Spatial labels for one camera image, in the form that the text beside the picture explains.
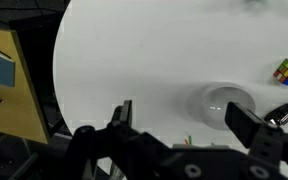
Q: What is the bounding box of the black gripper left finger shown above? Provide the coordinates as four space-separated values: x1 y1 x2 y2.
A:
55 99 172 180

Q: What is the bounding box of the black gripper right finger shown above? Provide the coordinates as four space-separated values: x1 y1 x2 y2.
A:
224 101 288 180

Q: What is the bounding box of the white bowl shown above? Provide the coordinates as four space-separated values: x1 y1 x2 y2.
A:
200 83 257 131

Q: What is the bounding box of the wooden table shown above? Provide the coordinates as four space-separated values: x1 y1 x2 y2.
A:
0 27 51 145

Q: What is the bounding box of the blue sticky note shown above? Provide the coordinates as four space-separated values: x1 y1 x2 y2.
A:
0 54 17 88

